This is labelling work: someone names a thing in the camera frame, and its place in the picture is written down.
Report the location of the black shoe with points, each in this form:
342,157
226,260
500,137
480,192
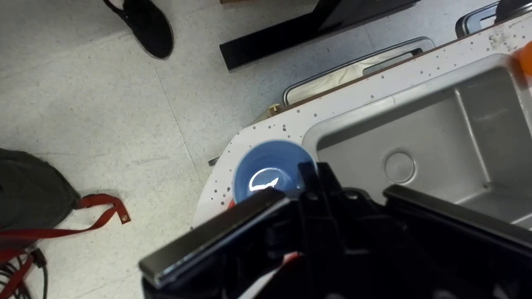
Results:
146,27

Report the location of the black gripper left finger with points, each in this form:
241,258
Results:
221,238

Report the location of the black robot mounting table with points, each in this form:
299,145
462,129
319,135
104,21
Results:
309,31

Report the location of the grey toy sink basin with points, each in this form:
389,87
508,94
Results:
432,144

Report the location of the blue plastic cup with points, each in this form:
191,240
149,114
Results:
259,164

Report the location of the wooden toy kitchen unit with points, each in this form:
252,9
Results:
387,86

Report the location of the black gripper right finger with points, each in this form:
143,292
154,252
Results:
454,222

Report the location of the dark grey bag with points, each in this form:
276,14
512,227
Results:
33,192

